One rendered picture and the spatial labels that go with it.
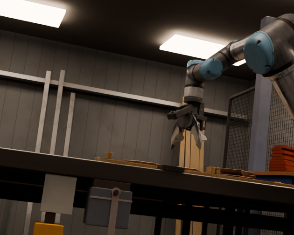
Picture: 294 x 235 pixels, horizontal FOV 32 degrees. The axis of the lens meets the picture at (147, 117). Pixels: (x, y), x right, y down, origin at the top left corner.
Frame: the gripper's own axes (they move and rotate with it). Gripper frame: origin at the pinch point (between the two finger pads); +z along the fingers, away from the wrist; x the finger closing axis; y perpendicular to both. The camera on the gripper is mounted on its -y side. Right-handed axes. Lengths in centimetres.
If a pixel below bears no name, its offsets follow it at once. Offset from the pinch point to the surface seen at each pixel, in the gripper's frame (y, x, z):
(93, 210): -41.2, -2.9, 26.1
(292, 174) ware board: 82, 4, -1
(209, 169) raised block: 5.0, -9.4, 6.9
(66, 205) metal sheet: -47, 4, 26
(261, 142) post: 187, 98, -35
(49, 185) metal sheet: -53, 6, 20
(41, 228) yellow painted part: -54, 4, 33
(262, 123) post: 187, 97, -51
